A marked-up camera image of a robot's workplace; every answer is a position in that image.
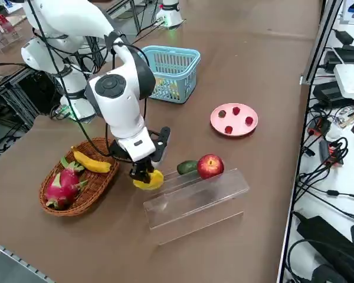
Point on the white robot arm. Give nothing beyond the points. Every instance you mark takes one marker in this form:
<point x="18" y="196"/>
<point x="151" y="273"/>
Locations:
<point x="171" y="14"/>
<point x="118" y="112"/>

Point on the black flat box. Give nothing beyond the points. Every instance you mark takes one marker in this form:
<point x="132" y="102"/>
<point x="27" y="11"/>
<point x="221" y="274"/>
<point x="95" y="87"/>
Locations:
<point x="342" y="56"/>

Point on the aluminium table rail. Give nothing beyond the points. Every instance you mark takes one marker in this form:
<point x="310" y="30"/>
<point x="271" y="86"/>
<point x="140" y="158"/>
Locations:
<point x="17" y="261"/>

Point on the orange black adapter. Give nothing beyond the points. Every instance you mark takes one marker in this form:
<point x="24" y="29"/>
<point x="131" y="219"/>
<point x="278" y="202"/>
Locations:
<point x="330" y="154"/>

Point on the brown wicker basket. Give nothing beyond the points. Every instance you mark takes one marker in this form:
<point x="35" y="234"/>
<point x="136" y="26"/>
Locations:
<point x="97" y="188"/>

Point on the clear rack with red items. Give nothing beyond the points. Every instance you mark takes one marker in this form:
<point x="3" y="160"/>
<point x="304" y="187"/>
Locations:
<point x="0" y="23"/>

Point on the aluminium camera post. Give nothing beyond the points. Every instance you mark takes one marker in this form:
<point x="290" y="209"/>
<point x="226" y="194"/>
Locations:
<point x="321" y="44"/>

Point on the pink round plate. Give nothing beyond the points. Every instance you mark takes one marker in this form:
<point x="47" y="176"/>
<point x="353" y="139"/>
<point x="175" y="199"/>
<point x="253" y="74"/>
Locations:
<point x="239" y="124"/>

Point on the pink dragon fruit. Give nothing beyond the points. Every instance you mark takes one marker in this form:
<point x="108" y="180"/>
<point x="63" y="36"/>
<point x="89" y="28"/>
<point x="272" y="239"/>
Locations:
<point x="63" y="185"/>

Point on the black power adapter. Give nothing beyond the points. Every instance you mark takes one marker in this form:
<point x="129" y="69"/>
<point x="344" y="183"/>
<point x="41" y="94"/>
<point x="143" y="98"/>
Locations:
<point x="343" y="36"/>
<point x="331" y="94"/>

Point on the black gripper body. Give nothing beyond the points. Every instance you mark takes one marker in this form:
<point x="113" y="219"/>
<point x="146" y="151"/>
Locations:
<point x="162" y="141"/>

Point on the red black device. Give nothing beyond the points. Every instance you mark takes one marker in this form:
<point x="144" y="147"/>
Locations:
<point x="320" y="127"/>

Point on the red apple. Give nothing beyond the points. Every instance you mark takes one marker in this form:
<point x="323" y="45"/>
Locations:
<point x="211" y="166"/>

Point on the clear acrylic stepped stand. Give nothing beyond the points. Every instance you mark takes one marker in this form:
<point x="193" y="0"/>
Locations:
<point x="224" y="185"/>

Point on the red strawberry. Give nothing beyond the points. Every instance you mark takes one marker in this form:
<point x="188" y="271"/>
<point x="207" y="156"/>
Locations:
<point x="222" y="113"/>

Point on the yellow banana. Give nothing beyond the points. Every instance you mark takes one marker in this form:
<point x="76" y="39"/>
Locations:
<point x="91" y="163"/>

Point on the blue plastic basket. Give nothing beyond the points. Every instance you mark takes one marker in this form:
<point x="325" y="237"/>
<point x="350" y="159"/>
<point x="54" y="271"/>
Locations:
<point x="168" y="100"/>

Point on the green avocado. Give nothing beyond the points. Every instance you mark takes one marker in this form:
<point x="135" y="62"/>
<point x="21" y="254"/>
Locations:
<point x="186" y="167"/>

